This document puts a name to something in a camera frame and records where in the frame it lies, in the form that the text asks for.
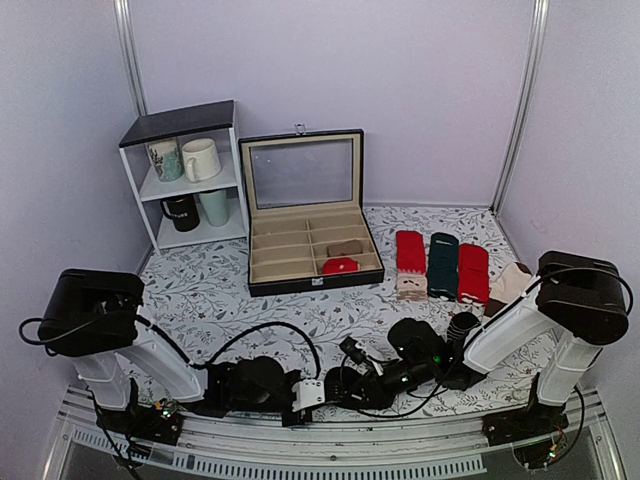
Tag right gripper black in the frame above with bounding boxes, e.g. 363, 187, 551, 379
343, 361, 436, 413

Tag black sock white stripes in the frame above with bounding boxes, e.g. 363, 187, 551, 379
324, 367, 371, 409

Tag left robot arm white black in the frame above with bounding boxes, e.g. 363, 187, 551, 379
37, 269, 329, 434

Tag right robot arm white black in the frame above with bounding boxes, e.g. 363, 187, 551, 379
337, 251, 634, 436

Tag rolled red sock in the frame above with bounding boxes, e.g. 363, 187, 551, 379
322, 257, 360, 276

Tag rolled brown sock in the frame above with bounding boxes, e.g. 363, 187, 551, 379
326, 239, 363, 257

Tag red santa sock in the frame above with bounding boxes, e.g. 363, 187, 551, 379
396, 231, 428, 301

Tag black striped sock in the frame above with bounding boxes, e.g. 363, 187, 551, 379
446, 312, 481, 345

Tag dark green sock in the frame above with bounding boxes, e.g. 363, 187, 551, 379
426, 232, 459, 301

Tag red white sock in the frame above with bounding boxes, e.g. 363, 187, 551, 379
458, 243, 490, 306

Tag black compartment box open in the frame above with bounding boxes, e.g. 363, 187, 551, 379
238, 129, 385, 297

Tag cream brown sock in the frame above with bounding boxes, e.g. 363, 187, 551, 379
483, 262, 532, 323

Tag mint green mug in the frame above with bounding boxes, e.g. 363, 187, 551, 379
198, 189, 229, 227

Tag black mug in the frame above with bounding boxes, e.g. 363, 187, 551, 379
161, 195, 200, 233

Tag white shelf black top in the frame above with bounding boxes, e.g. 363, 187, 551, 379
118, 100, 249, 254

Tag cream white mug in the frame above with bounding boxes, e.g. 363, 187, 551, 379
182, 138, 222, 183

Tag floral teal mug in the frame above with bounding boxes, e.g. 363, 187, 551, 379
146, 138, 184, 183

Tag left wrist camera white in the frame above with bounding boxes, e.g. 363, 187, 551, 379
291, 379, 326, 412

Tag aluminium front rail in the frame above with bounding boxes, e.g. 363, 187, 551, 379
42, 384, 629, 480

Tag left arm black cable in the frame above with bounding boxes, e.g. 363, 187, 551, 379
18, 317, 321, 381

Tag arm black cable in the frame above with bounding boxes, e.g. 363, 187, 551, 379
18, 317, 321, 381
337, 267, 632, 420

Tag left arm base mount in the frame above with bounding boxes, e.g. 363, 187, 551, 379
97, 402, 184, 446

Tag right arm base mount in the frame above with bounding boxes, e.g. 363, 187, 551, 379
482, 402, 569, 470

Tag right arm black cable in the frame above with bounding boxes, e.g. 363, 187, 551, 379
337, 267, 632, 420

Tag right corner metal post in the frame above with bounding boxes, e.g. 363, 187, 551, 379
491, 0, 550, 217

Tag corner metal post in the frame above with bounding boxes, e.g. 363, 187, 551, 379
113, 0, 148, 116
491, 0, 550, 217

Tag left corner metal post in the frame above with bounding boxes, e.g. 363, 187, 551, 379
113, 0, 148, 116

